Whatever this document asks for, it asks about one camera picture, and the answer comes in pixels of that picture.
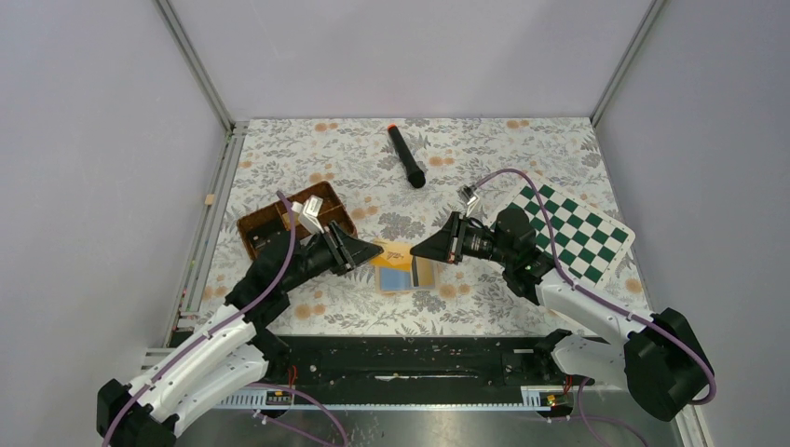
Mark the orange credit card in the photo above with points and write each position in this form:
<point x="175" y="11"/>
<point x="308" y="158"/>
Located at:
<point x="395" y="255"/>

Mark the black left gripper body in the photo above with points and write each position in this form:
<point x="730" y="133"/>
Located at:
<point x="329" y="241"/>

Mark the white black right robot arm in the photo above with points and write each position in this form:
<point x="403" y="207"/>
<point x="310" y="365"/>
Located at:
<point x="658" y="359"/>

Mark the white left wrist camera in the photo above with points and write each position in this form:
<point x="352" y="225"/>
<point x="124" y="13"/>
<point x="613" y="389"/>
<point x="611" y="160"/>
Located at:
<point x="308" y="212"/>

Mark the black microphone orange tip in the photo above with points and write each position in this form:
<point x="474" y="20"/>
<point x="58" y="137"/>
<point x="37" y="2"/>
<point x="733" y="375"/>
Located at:
<point x="414" y="174"/>

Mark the blue credit card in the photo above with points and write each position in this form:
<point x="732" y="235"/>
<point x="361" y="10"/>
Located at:
<point x="393" y="280"/>

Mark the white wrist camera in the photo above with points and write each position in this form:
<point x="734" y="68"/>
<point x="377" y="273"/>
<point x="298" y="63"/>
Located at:
<point x="308" y="212"/>
<point x="468" y="195"/>

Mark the beige leather card holder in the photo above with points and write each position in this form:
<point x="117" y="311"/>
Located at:
<point x="398" y="271"/>

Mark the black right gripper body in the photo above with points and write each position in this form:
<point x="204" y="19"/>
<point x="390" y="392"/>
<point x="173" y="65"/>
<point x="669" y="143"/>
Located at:
<point x="471" y="240"/>

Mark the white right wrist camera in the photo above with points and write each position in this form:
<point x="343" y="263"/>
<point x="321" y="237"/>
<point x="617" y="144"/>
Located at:
<point x="468" y="195"/>

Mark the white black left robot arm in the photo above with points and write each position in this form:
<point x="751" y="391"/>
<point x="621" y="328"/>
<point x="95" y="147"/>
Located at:
<point x="233" y="348"/>

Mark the green white chessboard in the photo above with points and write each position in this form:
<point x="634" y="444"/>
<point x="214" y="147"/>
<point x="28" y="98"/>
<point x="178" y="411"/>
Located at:
<point x="592" y="246"/>

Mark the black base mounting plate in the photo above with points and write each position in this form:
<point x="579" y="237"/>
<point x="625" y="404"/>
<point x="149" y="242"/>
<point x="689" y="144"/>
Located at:
<point x="384" y="371"/>

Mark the black card in basket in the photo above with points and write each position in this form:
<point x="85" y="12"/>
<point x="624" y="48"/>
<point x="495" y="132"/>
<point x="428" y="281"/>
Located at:
<point x="258" y="235"/>

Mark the brown woven divided basket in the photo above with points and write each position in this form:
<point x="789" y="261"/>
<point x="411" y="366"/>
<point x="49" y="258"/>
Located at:
<point x="332" y="209"/>

